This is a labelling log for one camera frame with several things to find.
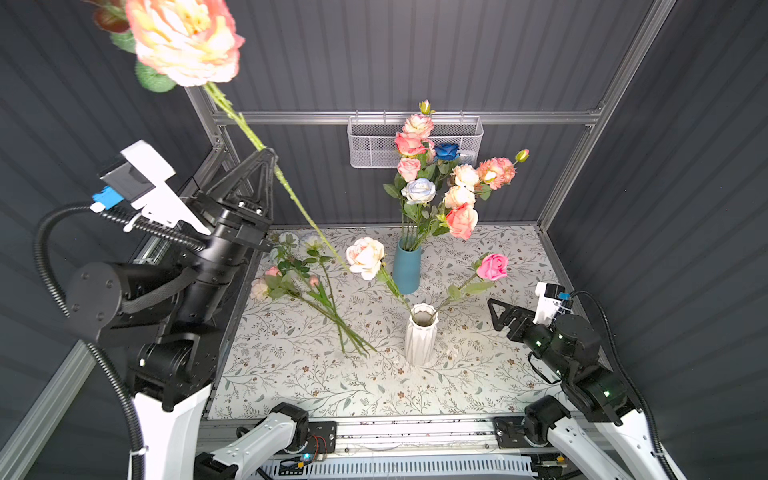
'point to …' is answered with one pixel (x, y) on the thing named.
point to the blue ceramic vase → (407, 268)
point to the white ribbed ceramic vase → (421, 339)
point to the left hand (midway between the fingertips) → (276, 152)
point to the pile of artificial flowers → (301, 272)
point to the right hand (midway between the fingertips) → (504, 307)
